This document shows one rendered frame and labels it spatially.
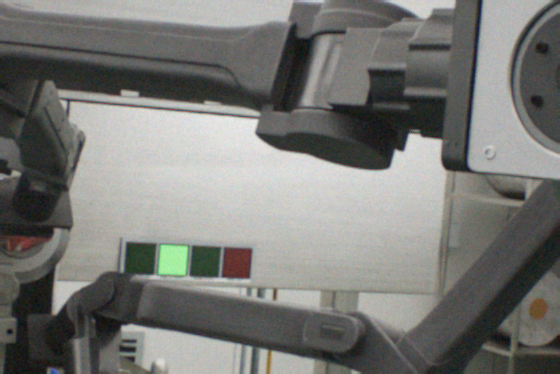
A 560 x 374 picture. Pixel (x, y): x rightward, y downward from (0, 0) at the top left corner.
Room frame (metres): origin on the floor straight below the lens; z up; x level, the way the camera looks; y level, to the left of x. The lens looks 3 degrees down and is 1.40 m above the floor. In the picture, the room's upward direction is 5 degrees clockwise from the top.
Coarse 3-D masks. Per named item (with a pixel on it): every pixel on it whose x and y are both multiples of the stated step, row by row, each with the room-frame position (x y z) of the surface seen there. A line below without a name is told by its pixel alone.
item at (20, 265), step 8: (56, 232) 1.78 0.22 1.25; (56, 240) 1.78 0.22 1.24; (48, 248) 1.77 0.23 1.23; (0, 256) 1.75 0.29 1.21; (8, 256) 1.75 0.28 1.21; (32, 256) 1.77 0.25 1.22; (40, 256) 1.77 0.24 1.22; (48, 256) 1.77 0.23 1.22; (16, 264) 1.76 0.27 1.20; (24, 264) 1.76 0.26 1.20; (32, 264) 1.77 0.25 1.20; (40, 264) 1.77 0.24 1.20; (16, 272) 1.76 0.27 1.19
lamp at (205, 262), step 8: (200, 248) 2.22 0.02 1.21; (208, 248) 2.23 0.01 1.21; (216, 248) 2.23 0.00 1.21; (200, 256) 2.22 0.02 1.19; (208, 256) 2.23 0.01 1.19; (216, 256) 2.23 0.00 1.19; (192, 264) 2.22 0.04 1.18; (200, 264) 2.22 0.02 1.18; (208, 264) 2.23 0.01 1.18; (216, 264) 2.24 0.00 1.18; (192, 272) 2.22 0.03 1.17; (200, 272) 2.22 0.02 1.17; (208, 272) 2.23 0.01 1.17; (216, 272) 2.24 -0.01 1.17
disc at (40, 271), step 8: (16, 176) 1.76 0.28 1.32; (64, 232) 1.79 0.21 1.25; (64, 240) 1.79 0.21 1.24; (56, 248) 1.79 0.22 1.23; (64, 248) 1.79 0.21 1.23; (56, 256) 1.79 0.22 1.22; (48, 264) 1.78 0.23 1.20; (56, 264) 1.79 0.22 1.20; (24, 272) 1.77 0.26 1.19; (32, 272) 1.77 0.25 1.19; (40, 272) 1.78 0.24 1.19; (48, 272) 1.78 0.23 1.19; (24, 280) 1.77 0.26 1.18; (32, 280) 1.77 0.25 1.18
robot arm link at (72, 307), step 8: (72, 296) 1.65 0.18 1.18; (80, 296) 1.65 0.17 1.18; (64, 304) 1.66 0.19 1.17; (72, 304) 1.65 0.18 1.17; (80, 304) 1.65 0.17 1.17; (64, 312) 1.65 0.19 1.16; (72, 312) 1.64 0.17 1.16; (80, 312) 1.64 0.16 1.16; (64, 320) 1.65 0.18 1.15; (72, 320) 1.64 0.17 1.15; (80, 320) 1.64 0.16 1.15; (88, 320) 1.64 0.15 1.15; (64, 328) 1.66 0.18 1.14; (72, 328) 1.65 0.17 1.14; (80, 328) 1.63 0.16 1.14; (88, 328) 1.63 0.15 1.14; (64, 336) 1.67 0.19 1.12; (72, 336) 1.66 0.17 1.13; (80, 336) 1.63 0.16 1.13; (88, 336) 1.63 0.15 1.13
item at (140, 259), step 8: (128, 248) 2.17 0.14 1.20; (136, 248) 2.18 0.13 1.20; (144, 248) 2.18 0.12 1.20; (152, 248) 2.19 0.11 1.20; (128, 256) 2.17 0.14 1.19; (136, 256) 2.18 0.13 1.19; (144, 256) 2.18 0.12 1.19; (152, 256) 2.19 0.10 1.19; (128, 264) 2.17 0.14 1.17; (136, 264) 2.18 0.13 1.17; (144, 264) 2.18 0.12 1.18; (152, 264) 2.19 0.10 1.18; (128, 272) 2.17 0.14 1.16; (136, 272) 2.18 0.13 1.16; (144, 272) 2.18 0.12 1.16; (152, 272) 2.19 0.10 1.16
